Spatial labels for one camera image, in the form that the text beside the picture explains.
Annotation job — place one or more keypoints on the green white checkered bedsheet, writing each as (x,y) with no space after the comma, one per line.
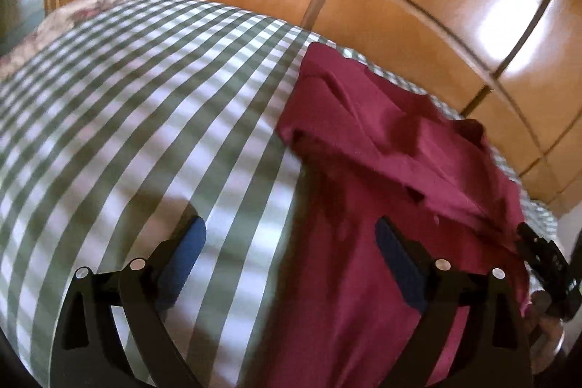
(119,133)

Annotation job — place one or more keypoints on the person's right hand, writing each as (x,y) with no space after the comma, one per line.
(545,332)

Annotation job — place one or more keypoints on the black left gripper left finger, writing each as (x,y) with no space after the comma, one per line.
(86,349)

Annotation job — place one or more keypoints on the floral pillow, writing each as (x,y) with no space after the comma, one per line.
(56,24)

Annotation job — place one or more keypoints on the dark red garment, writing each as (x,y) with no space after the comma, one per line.
(374,150)

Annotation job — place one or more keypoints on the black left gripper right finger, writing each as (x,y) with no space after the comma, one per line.
(493,350)

